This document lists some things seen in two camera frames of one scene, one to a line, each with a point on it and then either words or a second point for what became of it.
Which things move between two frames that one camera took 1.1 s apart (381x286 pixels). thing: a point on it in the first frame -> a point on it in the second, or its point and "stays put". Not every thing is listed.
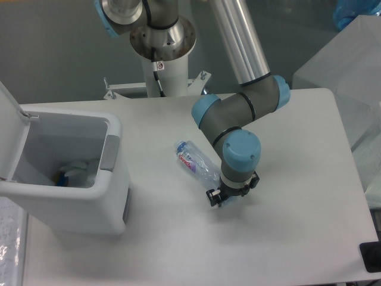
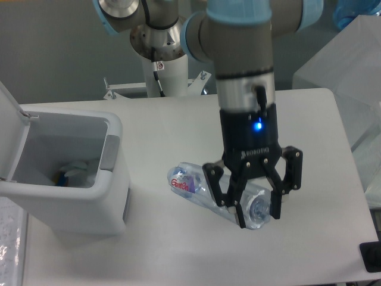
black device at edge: x=371 y=253 stays put
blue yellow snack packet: x=60 y=179 stays put
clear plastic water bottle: x=196 y=161 -> x=190 y=179
